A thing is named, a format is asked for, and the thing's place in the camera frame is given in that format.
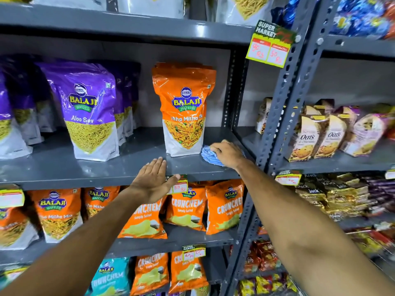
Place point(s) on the person's left middle finger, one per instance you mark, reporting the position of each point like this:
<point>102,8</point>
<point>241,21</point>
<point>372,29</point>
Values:
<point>156,167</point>

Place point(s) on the teal chips packet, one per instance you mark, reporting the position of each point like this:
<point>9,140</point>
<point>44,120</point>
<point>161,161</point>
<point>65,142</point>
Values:
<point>111,277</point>

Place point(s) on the pile of yellow snack packs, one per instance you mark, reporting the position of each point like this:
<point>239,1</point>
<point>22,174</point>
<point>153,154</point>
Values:
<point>265,285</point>

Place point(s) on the person's left hand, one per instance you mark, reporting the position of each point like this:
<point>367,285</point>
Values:
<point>151,183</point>

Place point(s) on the person's left thumb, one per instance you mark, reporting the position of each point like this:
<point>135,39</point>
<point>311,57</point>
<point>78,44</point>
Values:
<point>173,180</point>

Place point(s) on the pile of red yellow packets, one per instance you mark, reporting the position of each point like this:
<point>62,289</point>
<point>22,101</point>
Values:
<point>370,240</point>

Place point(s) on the orange mix snack pouch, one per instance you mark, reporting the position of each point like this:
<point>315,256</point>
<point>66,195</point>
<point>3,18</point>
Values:
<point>184,104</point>
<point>58,215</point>
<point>14,228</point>
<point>98,200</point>

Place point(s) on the person's left little finger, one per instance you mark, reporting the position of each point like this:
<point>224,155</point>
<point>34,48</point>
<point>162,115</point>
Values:
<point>144,171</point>

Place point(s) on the person's left forearm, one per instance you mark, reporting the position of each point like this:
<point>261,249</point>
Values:
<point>77,246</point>

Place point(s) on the blue cleaning cloth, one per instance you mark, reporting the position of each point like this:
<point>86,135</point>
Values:
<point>210,157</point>

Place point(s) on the person's right fingers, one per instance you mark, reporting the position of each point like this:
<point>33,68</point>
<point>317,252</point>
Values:
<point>219,146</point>

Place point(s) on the orange chips packet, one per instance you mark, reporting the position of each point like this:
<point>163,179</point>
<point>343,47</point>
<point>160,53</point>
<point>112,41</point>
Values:
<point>187,272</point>
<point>150,272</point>
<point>186,209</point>
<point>224,208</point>
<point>145,223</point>

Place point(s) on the person's right forearm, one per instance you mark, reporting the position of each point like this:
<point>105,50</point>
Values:
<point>308,237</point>

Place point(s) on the white snack pouch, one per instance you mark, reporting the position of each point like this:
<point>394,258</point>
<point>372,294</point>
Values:
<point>243,9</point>
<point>151,6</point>

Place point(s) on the stack of gold biscuit packets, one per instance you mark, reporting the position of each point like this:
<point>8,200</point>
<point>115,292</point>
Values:
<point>336,195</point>

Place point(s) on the pile of red snack packs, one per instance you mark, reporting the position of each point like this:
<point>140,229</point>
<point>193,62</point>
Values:
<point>262,255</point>

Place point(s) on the row of purple snack packets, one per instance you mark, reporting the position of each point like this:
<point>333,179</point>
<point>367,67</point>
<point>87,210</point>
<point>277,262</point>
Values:
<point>88,104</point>

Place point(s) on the stack of purple biscuit packets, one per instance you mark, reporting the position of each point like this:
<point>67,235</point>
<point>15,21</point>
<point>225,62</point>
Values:
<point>381,194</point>

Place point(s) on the row of cookie boxes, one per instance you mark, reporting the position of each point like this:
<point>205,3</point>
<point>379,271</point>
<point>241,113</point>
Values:
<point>331,135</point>

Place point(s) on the pile of shiny blue packets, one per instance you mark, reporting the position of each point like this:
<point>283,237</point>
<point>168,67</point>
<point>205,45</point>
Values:
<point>358,15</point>

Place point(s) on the small green yellow price tag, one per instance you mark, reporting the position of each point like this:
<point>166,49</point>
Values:
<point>14,272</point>
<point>390,174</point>
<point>10,197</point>
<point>179,186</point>
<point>288,178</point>
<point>193,252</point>

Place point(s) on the grey slotted metal shelf unit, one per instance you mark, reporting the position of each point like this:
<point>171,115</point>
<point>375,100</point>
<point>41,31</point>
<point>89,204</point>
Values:
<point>290,89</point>

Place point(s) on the large green yellow price tag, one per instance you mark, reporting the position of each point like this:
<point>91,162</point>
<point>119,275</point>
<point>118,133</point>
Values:
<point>270,46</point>

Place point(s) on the person's right hand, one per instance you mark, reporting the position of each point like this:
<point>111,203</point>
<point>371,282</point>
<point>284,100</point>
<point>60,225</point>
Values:
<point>230,155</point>

